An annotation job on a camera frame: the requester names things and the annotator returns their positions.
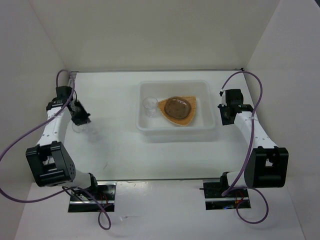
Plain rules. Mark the clear plastic cup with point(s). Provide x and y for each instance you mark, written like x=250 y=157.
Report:
x=150 y=105
x=87 y=128

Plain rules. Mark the orange woven triangular plate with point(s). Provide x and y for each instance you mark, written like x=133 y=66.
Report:
x=180 y=122

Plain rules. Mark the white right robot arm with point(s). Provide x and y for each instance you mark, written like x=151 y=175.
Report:
x=265 y=164

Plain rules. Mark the clear glass dish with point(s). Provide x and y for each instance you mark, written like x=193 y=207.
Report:
x=177 y=107

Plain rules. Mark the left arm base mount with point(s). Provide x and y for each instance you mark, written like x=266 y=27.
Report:
x=80 y=202

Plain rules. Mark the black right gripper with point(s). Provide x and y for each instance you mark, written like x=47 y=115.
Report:
x=224 y=121

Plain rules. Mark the translucent white plastic bin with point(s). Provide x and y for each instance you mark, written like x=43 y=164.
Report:
x=203 y=122

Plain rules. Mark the clear plastic cup front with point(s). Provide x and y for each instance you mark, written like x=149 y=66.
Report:
x=87 y=128

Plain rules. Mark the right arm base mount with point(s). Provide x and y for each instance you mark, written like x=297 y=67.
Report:
x=214 y=200

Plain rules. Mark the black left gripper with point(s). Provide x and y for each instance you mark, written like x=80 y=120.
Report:
x=85 y=117

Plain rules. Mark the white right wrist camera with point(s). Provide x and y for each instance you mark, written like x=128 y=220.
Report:
x=222 y=93

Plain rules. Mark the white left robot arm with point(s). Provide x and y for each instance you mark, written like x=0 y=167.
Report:
x=82 y=180

